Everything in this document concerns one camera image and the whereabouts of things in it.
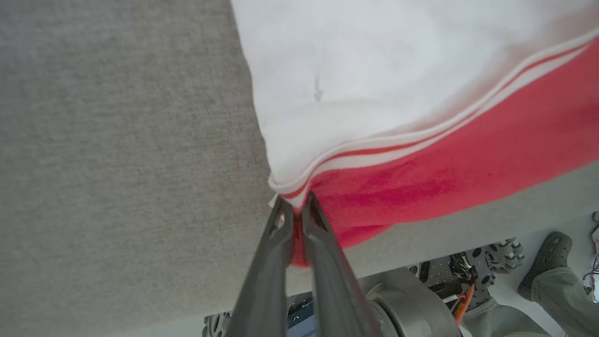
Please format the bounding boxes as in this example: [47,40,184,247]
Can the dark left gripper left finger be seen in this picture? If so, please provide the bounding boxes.
[227,197,295,337]

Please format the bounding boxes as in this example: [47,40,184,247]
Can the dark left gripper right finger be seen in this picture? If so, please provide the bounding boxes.
[301,191,382,337]

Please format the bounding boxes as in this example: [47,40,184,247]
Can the red and white shirt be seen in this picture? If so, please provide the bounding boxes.
[230,0,599,268]

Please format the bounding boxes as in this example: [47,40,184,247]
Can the grey omni wheel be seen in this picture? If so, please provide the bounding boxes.
[202,313,233,337]
[484,238,525,275]

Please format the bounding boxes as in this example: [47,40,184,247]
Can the grey robot wheeled base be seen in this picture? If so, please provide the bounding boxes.
[202,236,525,337]

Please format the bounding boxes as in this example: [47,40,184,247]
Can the olive trouser leg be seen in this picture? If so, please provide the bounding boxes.
[531,267,599,337]
[461,297,554,337]

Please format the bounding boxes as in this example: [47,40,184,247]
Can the grey fabric sofa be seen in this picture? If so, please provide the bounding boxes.
[0,0,599,337]

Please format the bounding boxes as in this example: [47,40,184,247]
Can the dark grey shoe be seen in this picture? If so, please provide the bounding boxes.
[517,232,574,301]

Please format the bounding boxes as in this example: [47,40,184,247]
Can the orange base cable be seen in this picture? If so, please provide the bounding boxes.
[453,283,476,326]

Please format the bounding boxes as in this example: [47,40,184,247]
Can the loose floor wires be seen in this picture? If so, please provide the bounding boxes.
[583,211,599,302]

